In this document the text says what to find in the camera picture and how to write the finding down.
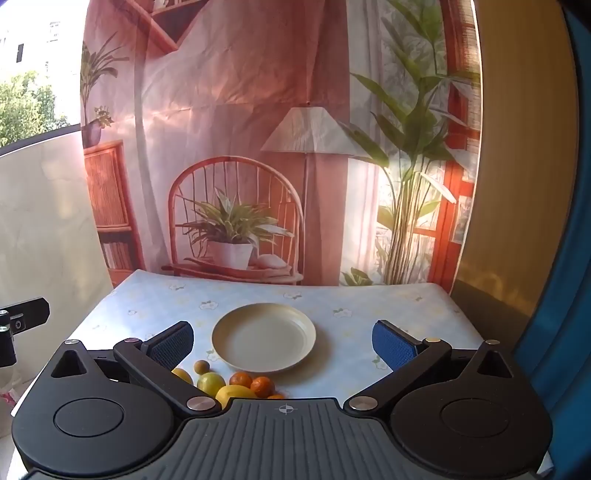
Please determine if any yellow wooden panel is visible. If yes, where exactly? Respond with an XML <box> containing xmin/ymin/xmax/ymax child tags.
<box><xmin>455</xmin><ymin>0</ymin><xmax>580</xmax><ymax>319</ymax></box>

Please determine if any cream round plate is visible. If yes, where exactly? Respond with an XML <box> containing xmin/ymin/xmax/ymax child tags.
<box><xmin>211</xmin><ymin>302</ymin><xmax>317</xmax><ymax>374</ymax></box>

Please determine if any white pink packet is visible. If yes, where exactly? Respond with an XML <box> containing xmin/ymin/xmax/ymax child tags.
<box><xmin>0</xmin><ymin>367</ymin><xmax>28</xmax><ymax>416</ymax></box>

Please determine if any printed room backdrop cloth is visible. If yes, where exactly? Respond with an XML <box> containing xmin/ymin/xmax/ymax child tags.
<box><xmin>81</xmin><ymin>0</ymin><xmax>483</xmax><ymax>287</ymax></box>

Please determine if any window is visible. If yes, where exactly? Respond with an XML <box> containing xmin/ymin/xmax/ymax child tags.
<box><xmin>0</xmin><ymin>0</ymin><xmax>93</xmax><ymax>148</ymax></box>

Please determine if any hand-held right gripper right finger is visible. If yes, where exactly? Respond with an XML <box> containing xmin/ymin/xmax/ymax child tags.
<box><xmin>344</xmin><ymin>319</ymin><xmax>515</xmax><ymax>416</ymax></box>

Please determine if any blue curtain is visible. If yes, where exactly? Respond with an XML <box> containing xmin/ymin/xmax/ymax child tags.
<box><xmin>512</xmin><ymin>0</ymin><xmax>591</xmax><ymax>462</ymax></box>

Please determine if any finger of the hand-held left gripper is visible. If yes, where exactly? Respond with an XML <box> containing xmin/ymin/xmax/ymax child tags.
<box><xmin>0</xmin><ymin>329</ymin><xmax>18</xmax><ymax>366</ymax></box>
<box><xmin>0</xmin><ymin>298</ymin><xmax>50</xmax><ymax>330</ymax></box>

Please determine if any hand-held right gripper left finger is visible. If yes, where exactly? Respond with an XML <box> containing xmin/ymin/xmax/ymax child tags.
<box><xmin>48</xmin><ymin>322</ymin><xmax>222</xmax><ymax>418</ymax></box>

